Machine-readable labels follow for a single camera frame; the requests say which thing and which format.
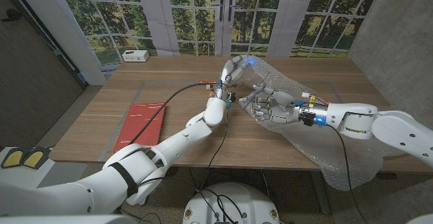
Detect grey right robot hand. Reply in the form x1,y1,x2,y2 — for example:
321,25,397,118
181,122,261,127
238,85,329,127

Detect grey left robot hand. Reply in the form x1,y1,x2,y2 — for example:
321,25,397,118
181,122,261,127
208,54,253,110

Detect scissors with orange grey handles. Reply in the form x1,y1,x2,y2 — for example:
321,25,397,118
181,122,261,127
240,71,271,109

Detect clear bubble wrap sheet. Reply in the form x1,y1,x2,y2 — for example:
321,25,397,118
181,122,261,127
236,54,407,192

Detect red notebook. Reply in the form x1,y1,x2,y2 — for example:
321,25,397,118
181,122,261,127
114,102,166,152

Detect printed window forest backdrop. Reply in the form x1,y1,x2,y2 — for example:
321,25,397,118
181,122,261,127
53,0,385,66

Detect white power strip box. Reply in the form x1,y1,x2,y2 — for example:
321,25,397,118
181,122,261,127
122,49,150,63

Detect white table leg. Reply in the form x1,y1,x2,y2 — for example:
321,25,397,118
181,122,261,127
309,171,331,215

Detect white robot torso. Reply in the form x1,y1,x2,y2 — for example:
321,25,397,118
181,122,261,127
182,181,280,224

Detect yellow black foot pedal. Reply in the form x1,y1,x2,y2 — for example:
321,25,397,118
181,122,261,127
22,146,51,170
0,148,26,169

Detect thin black left wrist cable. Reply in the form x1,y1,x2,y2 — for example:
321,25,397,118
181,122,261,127
138,107,229,193

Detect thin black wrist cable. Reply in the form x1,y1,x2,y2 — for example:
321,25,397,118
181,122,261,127
138,107,229,193
326,124,369,224

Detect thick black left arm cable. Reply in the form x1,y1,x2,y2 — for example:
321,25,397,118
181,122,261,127
128,82,212,145

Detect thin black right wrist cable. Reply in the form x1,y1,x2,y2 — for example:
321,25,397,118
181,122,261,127
326,124,369,224

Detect black torso cable loop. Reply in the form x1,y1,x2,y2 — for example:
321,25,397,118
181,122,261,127
198,189,244,223

